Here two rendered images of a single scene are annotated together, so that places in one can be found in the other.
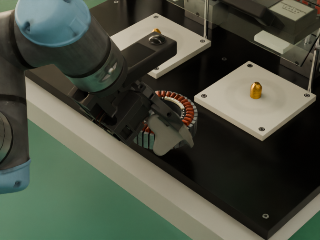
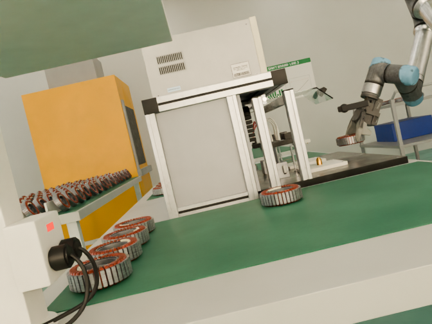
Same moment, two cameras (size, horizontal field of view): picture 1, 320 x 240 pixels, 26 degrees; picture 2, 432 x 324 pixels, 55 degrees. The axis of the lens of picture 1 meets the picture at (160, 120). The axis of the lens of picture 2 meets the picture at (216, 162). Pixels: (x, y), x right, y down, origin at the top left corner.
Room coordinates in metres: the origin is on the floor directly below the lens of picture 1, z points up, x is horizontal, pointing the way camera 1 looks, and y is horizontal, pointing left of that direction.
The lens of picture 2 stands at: (2.43, 0.78, 0.96)
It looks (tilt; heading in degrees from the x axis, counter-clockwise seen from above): 3 degrees down; 224
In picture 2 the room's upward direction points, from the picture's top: 13 degrees counter-clockwise
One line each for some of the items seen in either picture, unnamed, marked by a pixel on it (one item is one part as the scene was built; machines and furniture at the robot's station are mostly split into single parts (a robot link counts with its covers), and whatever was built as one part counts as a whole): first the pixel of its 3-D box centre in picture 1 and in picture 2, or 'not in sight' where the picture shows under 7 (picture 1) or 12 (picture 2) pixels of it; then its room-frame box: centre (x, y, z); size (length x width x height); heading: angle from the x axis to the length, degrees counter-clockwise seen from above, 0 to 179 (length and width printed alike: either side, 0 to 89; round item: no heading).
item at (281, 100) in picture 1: (255, 98); (303, 162); (0.95, -0.17, 0.78); 0.15 x 0.15 x 0.01; 45
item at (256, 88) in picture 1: (255, 89); not in sight; (0.95, -0.17, 0.80); 0.02 x 0.02 x 0.03
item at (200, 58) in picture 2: not in sight; (204, 71); (1.25, -0.31, 1.22); 0.44 x 0.39 x 0.20; 45
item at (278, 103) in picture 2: not in sight; (271, 106); (1.10, -0.15, 1.03); 0.62 x 0.01 x 0.03; 45
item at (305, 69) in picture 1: (305, 54); (268, 165); (1.05, -0.27, 0.80); 0.07 x 0.05 x 0.06; 45
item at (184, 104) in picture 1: (161, 119); (350, 139); (0.83, 0.00, 0.83); 0.11 x 0.11 x 0.04
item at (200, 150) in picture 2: not in sight; (202, 157); (1.55, -0.13, 0.91); 0.28 x 0.03 x 0.32; 135
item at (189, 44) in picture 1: (155, 44); (319, 166); (1.12, 0.01, 0.78); 0.15 x 0.15 x 0.01; 45
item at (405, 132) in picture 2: not in sight; (409, 142); (-1.70, -0.65, 0.51); 1.01 x 0.60 x 1.01; 45
